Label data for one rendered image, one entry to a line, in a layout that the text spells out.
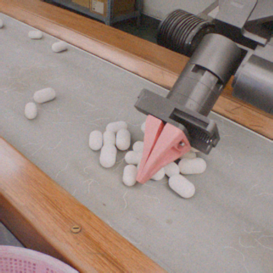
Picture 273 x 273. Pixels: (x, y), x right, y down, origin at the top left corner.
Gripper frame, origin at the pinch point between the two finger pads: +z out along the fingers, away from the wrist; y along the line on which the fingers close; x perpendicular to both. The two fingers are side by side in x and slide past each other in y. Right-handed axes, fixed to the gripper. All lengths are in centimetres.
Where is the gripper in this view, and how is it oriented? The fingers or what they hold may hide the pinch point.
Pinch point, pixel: (143, 176)
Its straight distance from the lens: 37.0
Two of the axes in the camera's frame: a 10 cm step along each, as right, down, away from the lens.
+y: 7.7, 4.4, -4.6
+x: 3.4, 3.3, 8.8
